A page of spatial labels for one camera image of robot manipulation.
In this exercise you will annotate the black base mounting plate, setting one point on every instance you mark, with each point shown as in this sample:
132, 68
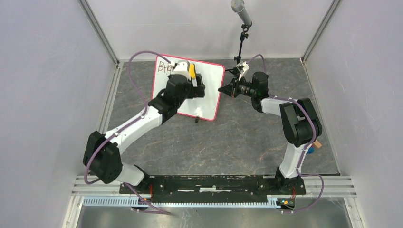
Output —
216, 188

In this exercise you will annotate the pink framed whiteboard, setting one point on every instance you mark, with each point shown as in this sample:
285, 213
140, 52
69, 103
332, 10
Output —
212, 75

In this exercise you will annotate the grey microphone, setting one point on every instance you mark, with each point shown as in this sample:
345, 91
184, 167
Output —
238, 7

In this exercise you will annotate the wooden block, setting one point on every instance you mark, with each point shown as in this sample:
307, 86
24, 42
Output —
317, 144

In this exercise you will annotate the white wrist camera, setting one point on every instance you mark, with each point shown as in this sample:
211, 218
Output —
242, 69
181, 67

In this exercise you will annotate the yellow bone-shaped eraser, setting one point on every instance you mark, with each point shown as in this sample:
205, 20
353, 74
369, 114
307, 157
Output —
192, 72

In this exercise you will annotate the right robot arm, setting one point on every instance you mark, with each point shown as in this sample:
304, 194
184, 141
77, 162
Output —
298, 117

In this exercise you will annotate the black microphone tripod stand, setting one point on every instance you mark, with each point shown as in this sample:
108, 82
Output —
243, 36

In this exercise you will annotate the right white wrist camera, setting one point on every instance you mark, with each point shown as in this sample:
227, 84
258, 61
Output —
242, 69

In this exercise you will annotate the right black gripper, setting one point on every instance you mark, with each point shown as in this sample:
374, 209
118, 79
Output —
230, 90

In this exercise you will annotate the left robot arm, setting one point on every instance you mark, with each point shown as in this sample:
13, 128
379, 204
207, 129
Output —
103, 151

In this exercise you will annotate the blue toy brick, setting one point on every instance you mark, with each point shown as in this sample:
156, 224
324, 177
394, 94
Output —
310, 150

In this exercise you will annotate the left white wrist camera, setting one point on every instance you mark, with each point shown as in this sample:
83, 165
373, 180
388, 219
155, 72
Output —
181, 67

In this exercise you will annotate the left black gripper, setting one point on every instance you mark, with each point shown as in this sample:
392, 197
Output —
196, 91

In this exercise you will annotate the slotted cable duct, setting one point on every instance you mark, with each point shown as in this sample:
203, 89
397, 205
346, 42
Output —
135, 202

